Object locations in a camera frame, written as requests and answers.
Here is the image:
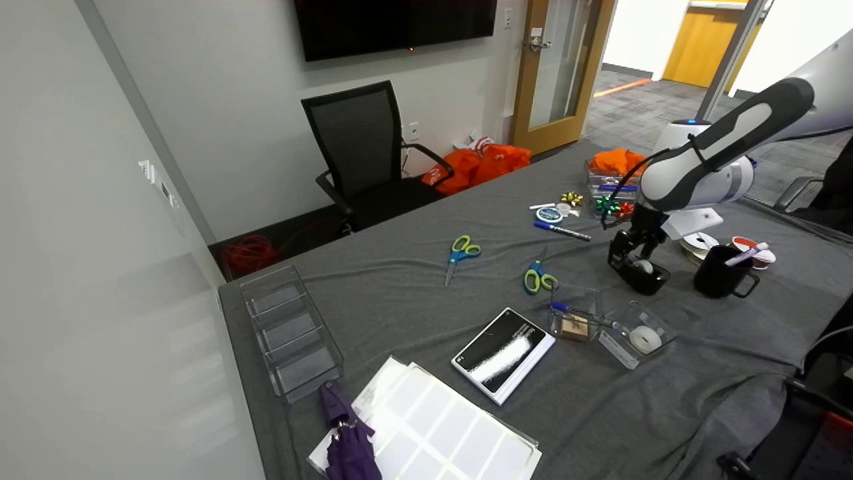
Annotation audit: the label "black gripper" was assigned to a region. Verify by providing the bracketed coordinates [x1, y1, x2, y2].
[605, 206, 668, 269]

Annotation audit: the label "dark sleeved person forearm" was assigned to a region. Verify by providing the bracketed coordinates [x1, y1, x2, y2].
[818, 137, 853, 234]

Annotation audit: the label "black mug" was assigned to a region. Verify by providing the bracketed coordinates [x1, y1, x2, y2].
[690, 243, 763, 302]

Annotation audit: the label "long clear bow box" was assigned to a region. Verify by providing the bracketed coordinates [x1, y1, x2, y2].
[590, 194, 642, 227]

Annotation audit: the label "clear box under orange cloth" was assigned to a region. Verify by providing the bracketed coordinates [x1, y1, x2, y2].
[587, 174, 646, 201]

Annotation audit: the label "blue pen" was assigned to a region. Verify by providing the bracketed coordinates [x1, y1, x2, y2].
[531, 219, 594, 243]

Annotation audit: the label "clear box with white roll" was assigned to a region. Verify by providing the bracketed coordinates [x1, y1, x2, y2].
[594, 305, 678, 374]

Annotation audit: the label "crumpled orange cloth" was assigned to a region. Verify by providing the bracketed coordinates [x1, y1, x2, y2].
[587, 147, 651, 181]

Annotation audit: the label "blue and white ribbon roll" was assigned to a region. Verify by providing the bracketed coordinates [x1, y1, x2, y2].
[527, 201, 581, 227]

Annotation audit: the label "small box with brown item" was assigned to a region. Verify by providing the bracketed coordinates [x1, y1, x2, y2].
[558, 311, 594, 345]

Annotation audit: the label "red and white ribbon spool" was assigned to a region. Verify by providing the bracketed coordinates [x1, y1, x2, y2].
[727, 231, 779, 269]

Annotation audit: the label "orange bag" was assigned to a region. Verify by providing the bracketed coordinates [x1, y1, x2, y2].
[421, 142, 537, 198]

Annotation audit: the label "wooden door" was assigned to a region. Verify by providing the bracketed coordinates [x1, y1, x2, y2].
[510, 0, 619, 157]

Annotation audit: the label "grey tablecloth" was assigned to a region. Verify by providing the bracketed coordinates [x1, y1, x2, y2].
[215, 142, 853, 480]

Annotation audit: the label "black mesh office chair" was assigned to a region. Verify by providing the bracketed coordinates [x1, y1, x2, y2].
[298, 77, 459, 234]

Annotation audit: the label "purple cloth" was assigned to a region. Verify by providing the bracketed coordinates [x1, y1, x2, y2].
[318, 379, 385, 480]

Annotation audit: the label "clear plastic tray organizer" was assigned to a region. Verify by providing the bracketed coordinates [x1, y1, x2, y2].
[238, 269, 346, 406]

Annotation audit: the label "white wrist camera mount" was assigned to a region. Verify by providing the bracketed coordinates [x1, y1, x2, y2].
[662, 206, 727, 243]

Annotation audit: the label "green blue handled scissors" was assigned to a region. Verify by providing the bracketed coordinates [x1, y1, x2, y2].
[439, 231, 485, 289]
[521, 257, 559, 299]

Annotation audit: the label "silver glass partition frame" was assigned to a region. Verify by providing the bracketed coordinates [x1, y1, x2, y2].
[690, 0, 774, 123]

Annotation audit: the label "black wall television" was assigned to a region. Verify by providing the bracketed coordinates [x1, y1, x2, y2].
[291, 0, 502, 63]

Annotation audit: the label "red cable coil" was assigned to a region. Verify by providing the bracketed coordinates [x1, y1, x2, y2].
[222, 234, 283, 281]

